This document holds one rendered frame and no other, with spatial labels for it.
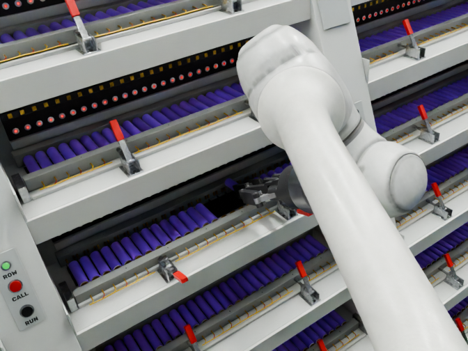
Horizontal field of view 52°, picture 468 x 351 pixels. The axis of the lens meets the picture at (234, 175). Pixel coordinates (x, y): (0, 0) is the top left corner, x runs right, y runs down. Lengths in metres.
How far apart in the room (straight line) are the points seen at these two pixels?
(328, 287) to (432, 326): 0.72
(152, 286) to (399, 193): 0.46
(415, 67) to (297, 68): 0.63
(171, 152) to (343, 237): 0.49
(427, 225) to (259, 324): 0.50
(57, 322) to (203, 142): 0.38
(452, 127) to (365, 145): 0.69
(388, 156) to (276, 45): 0.19
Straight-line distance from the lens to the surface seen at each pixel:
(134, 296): 0.85
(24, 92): 0.76
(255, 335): 1.00
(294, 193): 0.73
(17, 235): 0.76
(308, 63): 0.57
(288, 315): 1.02
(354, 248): 0.40
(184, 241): 0.89
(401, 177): 0.60
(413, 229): 1.24
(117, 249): 0.92
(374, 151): 0.60
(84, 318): 0.85
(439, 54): 1.21
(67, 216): 0.77
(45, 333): 0.82
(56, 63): 0.76
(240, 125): 0.89
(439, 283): 1.39
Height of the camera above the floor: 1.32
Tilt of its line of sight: 16 degrees down
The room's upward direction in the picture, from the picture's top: 17 degrees counter-clockwise
